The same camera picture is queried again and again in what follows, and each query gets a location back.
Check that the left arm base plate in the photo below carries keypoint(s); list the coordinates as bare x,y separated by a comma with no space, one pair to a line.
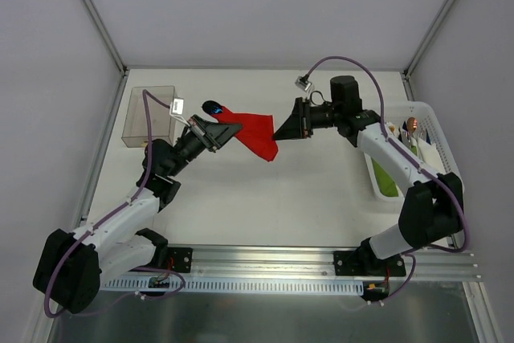
178,259

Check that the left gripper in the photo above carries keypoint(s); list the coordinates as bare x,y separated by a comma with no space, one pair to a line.
203,133

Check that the white plastic basket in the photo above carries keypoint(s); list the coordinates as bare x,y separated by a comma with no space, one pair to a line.
441,138

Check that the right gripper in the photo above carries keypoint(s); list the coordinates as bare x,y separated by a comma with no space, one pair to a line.
302,118

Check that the iridescent purple spoon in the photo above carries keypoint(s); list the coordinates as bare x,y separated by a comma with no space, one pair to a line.
212,108

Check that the red paper napkin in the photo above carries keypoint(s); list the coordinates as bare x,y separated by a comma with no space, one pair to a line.
256,133

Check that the copper spoon in basket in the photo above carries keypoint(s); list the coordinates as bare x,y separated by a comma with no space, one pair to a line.
411,126

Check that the aluminium front rail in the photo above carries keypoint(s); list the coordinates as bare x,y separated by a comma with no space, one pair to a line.
316,263

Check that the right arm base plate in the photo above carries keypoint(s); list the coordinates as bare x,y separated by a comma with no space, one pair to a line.
354,263

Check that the right white napkin rolls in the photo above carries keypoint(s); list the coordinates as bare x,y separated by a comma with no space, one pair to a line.
430,155

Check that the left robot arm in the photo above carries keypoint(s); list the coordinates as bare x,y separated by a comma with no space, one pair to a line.
73,265

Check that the left green napkin roll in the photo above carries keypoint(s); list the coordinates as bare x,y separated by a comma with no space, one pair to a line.
386,185

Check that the white slotted cable duct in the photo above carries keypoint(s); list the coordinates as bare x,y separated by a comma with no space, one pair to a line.
237,285

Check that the clear plastic box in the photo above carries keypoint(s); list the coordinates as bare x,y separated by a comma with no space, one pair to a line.
135,133

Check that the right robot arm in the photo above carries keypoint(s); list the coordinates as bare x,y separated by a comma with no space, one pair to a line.
433,202

